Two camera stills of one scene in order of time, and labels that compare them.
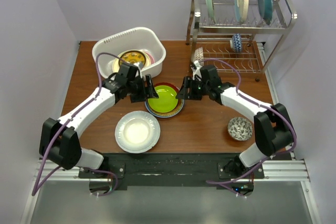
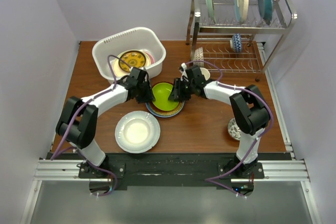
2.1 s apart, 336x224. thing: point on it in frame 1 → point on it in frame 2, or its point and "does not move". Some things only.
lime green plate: [167, 101] does not move
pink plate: [151, 58] does not move
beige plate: [115, 64] does not move
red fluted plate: [177, 89] → [160, 112]
